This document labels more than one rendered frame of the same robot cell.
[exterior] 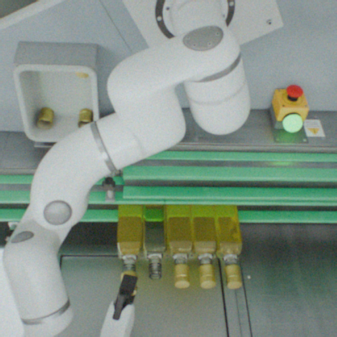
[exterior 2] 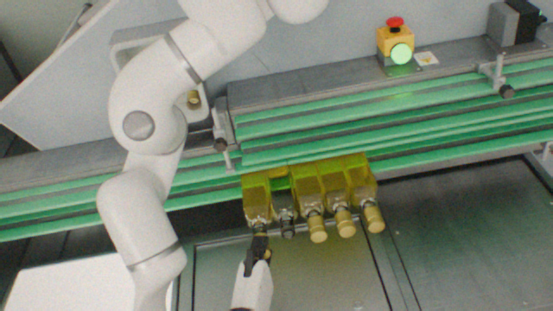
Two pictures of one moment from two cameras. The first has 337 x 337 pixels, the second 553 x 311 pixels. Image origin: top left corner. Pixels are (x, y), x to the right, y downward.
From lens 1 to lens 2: 0.30 m
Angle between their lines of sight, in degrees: 11
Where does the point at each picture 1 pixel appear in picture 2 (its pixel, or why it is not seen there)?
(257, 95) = (360, 41)
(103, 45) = not seen: hidden behind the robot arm
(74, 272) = (210, 258)
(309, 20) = not seen: outside the picture
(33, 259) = (125, 191)
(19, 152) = not seen: hidden behind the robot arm
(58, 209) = (137, 121)
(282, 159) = (398, 92)
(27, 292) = (126, 231)
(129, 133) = (202, 29)
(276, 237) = (419, 190)
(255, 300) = (409, 253)
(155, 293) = (297, 263)
